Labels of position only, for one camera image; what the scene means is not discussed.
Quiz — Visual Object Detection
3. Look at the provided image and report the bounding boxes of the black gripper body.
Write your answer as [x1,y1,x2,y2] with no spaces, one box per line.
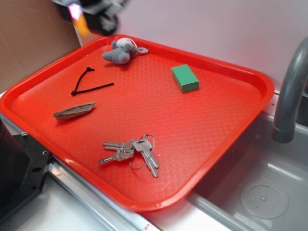
[53,0,128,36]

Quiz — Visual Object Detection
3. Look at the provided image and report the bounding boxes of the yellow rubber duck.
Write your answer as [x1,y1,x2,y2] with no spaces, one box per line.
[73,14,90,36]

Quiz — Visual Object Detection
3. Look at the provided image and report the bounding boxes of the grey plush elephant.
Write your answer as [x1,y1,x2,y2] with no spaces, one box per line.
[102,38,149,65]

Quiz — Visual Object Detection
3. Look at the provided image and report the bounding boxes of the brown cardboard panel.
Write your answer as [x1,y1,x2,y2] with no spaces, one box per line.
[0,0,111,94]

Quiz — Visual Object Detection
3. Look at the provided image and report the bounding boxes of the brown wood piece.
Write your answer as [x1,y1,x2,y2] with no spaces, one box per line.
[53,102,96,120]

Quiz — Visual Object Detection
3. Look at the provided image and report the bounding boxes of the green rectangular block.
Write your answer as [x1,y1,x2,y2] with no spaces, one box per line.
[171,64,200,93]

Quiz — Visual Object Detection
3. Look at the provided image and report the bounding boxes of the red plastic tray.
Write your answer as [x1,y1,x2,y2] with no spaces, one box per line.
[0,36,274,212]

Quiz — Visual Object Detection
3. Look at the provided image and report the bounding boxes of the silver key top left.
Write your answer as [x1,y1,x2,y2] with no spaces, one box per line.
[103,142,125,150]

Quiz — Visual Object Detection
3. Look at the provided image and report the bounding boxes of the silver key long right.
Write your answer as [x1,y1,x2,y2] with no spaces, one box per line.
[133,140,159,178]

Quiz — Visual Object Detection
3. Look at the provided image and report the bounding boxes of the silver key short right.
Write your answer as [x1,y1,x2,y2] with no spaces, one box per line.
[142,140,159,168]

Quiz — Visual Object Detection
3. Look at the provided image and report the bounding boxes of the silver key lower left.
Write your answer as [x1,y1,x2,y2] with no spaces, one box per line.
[97,150,134,165]

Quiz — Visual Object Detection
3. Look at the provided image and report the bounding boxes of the grey sink faucet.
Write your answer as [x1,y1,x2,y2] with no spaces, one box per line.
[271,38,308,143]

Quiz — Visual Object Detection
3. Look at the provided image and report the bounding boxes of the grey sink basin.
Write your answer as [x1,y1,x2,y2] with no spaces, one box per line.
[188,113,308,231]

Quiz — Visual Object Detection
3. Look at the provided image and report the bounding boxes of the sink drain cover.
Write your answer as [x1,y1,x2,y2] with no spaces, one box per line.
[240,183,289,219]

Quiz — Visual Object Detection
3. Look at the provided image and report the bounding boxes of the black cord piece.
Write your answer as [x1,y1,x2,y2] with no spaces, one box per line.
[70,67,115,96]

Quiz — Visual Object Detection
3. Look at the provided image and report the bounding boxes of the wire key ring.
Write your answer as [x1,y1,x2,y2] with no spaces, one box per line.
[129,134,156,170]

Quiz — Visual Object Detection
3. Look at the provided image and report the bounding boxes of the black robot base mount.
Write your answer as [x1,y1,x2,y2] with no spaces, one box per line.
[0,122,51,223]

